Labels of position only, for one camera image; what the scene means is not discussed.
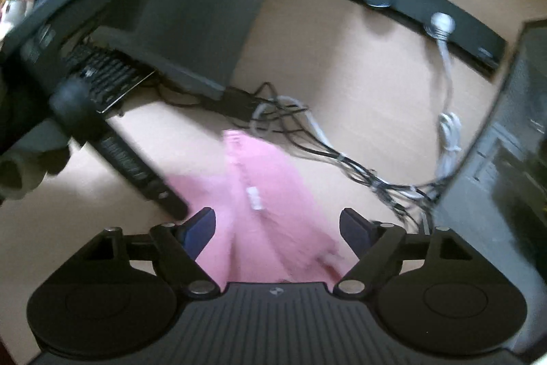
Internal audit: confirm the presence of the black keyboard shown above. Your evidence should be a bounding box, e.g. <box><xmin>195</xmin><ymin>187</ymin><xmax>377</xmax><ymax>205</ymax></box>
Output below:
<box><xmin>64</xmin><ymin>44</ymin><xmax>157</xmax><ymax>115</ymax></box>

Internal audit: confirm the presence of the white vase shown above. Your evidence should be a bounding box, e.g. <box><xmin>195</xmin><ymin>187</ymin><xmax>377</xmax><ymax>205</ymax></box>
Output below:
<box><xmin>0</xmin><ymin>0</ymin><xmax>32</xmax><ymax>28</ymax></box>

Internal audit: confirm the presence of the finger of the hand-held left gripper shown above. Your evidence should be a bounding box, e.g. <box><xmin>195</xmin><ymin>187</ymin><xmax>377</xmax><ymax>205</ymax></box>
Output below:
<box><xmin>92</xmin><ymin>126</ymin><xmax>191</xmax><ymax>220</ymax></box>

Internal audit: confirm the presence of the pink ribbed garment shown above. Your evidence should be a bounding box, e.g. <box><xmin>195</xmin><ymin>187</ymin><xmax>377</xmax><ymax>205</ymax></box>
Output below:
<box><xmin>164</xmin><ymin>129</ymin><xmax>357</xmax><ymax>284</ymax></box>

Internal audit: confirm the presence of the white computer case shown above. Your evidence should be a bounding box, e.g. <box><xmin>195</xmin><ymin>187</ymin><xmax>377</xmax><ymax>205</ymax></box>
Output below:
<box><xmin>431</xmin><ymin>18</ymin><xmax>547</xmax><ymax>293</ymax></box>

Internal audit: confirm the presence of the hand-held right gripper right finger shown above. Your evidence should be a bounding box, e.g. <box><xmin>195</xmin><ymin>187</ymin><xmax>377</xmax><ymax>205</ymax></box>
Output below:
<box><xmin>334</xmin><ymin>209</ymin><xmax>468</xmax><ymax>298</ymax></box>

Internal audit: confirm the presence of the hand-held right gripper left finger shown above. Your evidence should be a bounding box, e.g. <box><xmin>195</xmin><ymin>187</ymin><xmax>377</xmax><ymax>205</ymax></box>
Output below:
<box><xmin>85</xmin><ymin>208</ymin><xmax>217</xmax><ymax>299</ymax></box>

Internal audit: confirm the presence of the white power plug cable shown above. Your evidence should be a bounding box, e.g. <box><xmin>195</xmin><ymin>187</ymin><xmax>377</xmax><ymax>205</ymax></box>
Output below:
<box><xmin>425</xmin><ymin>12</ymin><xmax>464</xmax><ymax>186</ymax></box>

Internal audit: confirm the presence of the grey cable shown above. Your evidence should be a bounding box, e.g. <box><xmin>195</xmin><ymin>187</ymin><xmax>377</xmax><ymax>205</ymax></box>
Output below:
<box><xmin>251</xmin><ymin>95</ymin><xmax>343</xmax><ymax>160</ymax></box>

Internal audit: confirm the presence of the bundle of black cables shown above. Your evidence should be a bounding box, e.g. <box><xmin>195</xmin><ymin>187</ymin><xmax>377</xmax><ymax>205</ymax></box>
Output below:
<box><xmin>158</xmin><ymin>82</ymin><xmax>441</xmax><ymax>229</ymax></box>

